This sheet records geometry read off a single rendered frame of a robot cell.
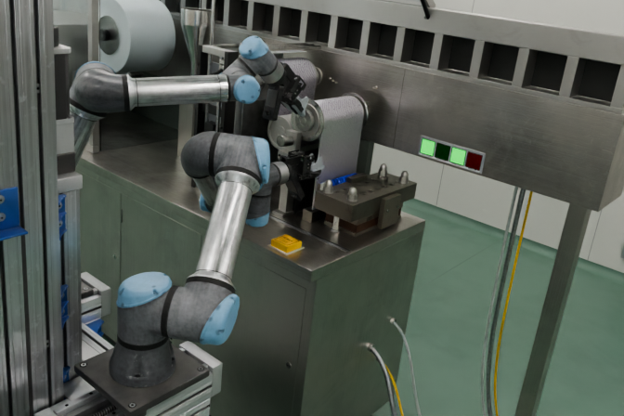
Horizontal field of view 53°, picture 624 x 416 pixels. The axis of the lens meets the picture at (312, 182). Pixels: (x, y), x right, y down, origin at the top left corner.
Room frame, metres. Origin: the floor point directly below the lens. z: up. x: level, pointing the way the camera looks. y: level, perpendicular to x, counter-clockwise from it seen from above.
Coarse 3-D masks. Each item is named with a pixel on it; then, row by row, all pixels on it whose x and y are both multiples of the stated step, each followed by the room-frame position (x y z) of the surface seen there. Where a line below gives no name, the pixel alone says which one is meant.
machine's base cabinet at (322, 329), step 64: (128, 192) 2.29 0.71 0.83; (128, 256) 2.28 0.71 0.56; (192, 256) 2.04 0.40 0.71; (256, 256) 1.85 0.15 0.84; (384, 256) 1.98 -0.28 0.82; (256, 320) 1.83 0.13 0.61; (320, 320) 1.73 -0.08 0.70; (384, 320) 2.04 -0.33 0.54; (256, 384) 1.81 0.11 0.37; (320, 384) 1.76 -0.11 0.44; (384, 384) 2.11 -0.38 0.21
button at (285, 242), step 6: (276, 240) 1.80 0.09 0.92; (282, 240) 1.80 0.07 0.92; (288, 240) 1.81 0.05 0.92; (294, 240) 1.81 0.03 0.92; (300, 240) 1.82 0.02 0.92; (276, 246) 1.79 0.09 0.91; (282, 246) 1.78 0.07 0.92; (288, 246) 1.77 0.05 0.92; (294, 246) 1.79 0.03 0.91; (300, 246) 1.81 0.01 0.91; (288, 252) 1.77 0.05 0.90
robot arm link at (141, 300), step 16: (160, 272) 1.29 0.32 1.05; (128, 288) 1.21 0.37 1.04; (144, 288) 1.21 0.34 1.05; (160, 288) 1.21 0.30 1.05; (176, 288) 1.24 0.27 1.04; (128, 304) 1.19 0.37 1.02; (144, 304) 1.19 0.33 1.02; (160, 304) 1.19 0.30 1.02; (128, 320) 1.19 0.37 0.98; (144, 320) 1.18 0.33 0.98; (160, 320) 1.18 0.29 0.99; (128, 336) 1.19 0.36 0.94; (144, 336) 1.19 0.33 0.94; (160, 336) 1.21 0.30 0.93
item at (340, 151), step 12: (348, 132) 2.18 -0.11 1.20; (360, 132) 2.24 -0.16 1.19; (324, 144) 2.08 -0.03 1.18; (336, 144) 2.13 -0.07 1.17; (348, 144) 2.19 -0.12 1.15; (324, 156) 2.09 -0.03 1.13; (336, 156) 2.14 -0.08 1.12; (348, 156) 2.20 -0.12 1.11; (324, 168) 2.09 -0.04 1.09; (336, 168) 2.15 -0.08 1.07; (348, 168) 2.21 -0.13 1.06; (324, 180) 2.10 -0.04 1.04
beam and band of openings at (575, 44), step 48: (240, 0) 2.90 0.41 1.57; (288, 0) 2.63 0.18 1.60; (336, 0) 2.47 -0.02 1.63; (336, 48) 2.46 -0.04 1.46; (384, 48) 2.41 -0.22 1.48; (432, 48) 2.28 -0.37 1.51; (480, 48) 2.09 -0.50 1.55; (528, 48) 1.99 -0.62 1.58; (576, 48) 1.91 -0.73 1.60; (576, 96) 1.95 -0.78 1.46
